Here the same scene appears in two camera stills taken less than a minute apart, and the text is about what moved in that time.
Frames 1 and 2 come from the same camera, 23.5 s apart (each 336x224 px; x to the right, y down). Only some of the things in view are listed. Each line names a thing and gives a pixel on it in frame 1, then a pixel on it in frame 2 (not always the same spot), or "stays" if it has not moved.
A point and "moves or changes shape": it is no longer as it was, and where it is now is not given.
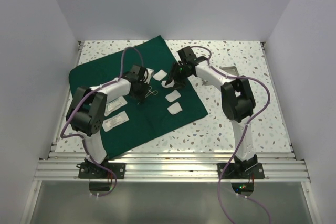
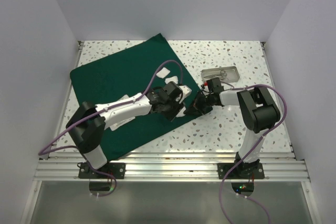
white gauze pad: (175, 108) moves or changes shape
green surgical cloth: (129, 124) stays
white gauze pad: (160, 75) moves or changes shape
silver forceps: (149, 92) moves or changes shape
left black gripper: (141, 97) to (170, 115)
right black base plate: (243, 171) stays
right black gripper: (179, 82) to (195, 108)
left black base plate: (91, 170) stays
